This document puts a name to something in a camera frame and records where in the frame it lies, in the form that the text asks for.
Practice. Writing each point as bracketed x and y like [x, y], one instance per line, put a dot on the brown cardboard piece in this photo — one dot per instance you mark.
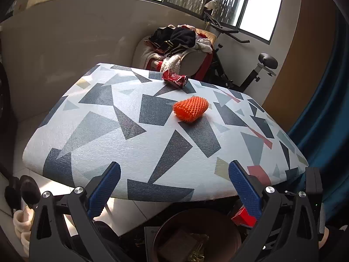
[180, 244]

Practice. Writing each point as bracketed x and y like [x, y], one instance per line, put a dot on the window with patterned grille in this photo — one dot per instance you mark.
[256, 8]

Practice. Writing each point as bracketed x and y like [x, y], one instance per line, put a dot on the black exercise bike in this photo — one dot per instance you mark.
[226, 79]

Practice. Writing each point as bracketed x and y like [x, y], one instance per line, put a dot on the black garment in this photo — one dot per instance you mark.
[180, 39]

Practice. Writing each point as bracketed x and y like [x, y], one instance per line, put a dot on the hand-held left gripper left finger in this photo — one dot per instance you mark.
[105, 188]

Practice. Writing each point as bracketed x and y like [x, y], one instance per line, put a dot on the black round object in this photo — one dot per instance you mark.
[30, 191]

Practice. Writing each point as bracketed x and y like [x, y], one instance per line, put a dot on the gold foil wrapper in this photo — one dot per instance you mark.
[196, 252]

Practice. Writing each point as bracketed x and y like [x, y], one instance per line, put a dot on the white fleece blanket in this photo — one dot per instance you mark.
[173, 61]

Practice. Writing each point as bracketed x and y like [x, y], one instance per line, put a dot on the red box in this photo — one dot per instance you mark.
[244, 218]

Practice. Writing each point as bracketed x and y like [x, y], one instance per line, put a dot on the blue curtain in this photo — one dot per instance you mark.
[327, 114]

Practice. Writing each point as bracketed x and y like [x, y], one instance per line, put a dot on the geometric patterned table cover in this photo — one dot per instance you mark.
[109, 114]

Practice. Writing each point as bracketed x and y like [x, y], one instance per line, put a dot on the orange foam fruit net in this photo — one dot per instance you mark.
[190, 109]

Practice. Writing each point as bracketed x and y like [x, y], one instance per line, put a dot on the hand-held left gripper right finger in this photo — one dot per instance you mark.
[245, 188]

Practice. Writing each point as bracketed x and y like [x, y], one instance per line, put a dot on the crushed red can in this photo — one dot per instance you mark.
[174, 79]

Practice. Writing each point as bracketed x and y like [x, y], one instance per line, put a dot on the beige armchair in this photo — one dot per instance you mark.
[193, 60]

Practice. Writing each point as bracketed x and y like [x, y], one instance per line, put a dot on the brown round bin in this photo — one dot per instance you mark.
[218, 223]

